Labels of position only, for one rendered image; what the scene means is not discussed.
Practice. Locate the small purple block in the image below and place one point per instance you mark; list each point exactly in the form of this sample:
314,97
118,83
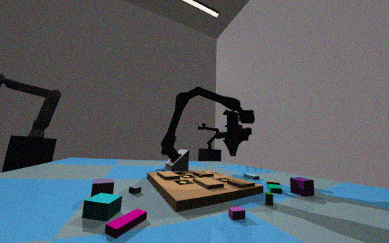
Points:
236,213

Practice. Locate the magenta rectangular bar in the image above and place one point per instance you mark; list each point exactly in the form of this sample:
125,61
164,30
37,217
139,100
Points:
122,224

